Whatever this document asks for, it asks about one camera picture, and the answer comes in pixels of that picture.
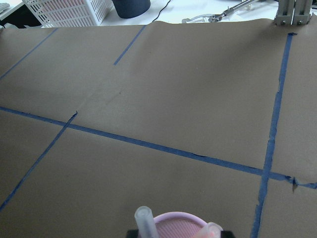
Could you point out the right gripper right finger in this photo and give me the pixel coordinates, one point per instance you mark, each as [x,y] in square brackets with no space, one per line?
[227,234]

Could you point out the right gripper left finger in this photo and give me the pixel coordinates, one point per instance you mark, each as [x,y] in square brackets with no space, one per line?
[132,233]

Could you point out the orange highlighter pen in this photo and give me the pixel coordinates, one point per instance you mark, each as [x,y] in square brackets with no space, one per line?
[210,230]

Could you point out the purple highlighter pen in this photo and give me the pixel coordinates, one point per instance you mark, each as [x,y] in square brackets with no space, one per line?
[145,223]

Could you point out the pink mesh pen holder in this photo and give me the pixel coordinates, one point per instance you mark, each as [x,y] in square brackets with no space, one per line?
[178,225]

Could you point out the long metal grabber tool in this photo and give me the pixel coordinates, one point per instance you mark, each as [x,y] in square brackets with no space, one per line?
[218,17]

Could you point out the white red plastic basket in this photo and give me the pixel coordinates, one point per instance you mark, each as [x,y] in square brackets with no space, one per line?
[69,13]

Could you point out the aluminium frame post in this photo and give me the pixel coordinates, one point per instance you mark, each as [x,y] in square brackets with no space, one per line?
[293,12]

